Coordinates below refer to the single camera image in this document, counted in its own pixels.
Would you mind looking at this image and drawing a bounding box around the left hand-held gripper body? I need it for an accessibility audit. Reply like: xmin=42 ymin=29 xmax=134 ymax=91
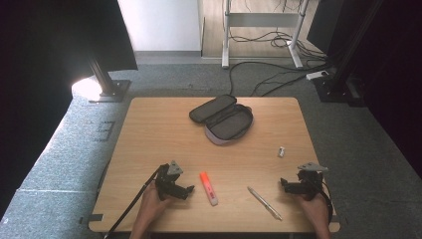
xmin=154 ymin=160 xmax=187 ymax=201

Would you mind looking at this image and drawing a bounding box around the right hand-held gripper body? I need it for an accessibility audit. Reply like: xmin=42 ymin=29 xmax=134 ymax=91
xmin=297 ymin=161 xmax=329 ymax=201

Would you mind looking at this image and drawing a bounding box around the grey zip pencil case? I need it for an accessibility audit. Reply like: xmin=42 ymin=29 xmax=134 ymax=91
xmin=188 ymin=94 xmax=255 ymax=146

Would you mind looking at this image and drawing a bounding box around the person's right hand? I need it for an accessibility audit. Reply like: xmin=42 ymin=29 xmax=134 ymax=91
xmin=297 ymin=193 xmax=332 ymax=228

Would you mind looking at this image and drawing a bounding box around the person's left hand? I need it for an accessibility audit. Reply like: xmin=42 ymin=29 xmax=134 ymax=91
xmin=137 ymin=181 xmax=176 ymax=224

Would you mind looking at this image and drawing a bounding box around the orange highlighter pen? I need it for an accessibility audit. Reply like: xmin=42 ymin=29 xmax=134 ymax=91
xmin=199 ymin=171 xmax=220 ymax=207

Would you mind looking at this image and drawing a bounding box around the silver pen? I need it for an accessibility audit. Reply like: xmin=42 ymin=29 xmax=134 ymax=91
xmin=246 ymin=185 xmax=284 ymax=222

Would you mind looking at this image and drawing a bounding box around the floor outlet cover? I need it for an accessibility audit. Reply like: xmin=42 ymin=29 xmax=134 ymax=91
xmin=94 ymin=120 xmax=116 ymax=142

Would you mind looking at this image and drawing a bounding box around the black stand with square base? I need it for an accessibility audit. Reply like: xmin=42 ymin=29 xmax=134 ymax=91
xmin=313 ymin=0 xmax=386 ymax=105

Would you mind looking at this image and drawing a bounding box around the white power strip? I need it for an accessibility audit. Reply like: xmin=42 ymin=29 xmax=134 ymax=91
xmin=305 ymin=70 xmax=330 ymax=82

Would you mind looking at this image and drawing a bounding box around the black curtain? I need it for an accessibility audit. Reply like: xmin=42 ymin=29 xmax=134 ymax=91
xmin=0 ymin=0 xmax=139 ymax=221
xmin=306 ymin=0 xmax=422 ymax=178

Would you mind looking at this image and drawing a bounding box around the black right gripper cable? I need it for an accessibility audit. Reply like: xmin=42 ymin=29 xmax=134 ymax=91
xmin=316 ymin=178 xmax=334 ymax=224

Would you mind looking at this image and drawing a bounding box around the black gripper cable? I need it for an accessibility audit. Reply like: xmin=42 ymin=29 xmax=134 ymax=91
xmin=316 ymin=178 xmax=334 ymax=224
xmin=103 ymin=164 xmax=164 ymax=239

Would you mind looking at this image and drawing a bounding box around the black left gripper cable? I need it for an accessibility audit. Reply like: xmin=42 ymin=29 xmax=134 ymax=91
xmin=103 ymin=164 xmax=164 ymax=239

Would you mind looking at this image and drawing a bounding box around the black stand with base plate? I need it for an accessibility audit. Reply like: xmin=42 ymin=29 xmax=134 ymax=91
xmin=87 ymin=55 xmax=132 ymax=104

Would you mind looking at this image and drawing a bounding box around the long black floor cable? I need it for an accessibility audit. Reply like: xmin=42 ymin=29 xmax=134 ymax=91
xmin=227 ymin=59 xmax=331 ymax=99

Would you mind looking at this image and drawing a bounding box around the tangle of black cables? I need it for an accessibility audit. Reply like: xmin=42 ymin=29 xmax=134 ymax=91
xmin=228 ymin=29 xmax=327 ymax=63

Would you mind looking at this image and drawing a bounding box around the white desk frame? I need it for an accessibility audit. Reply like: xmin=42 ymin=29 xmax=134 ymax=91
xmin=221 ymin=0 xmax=312 ymax=70

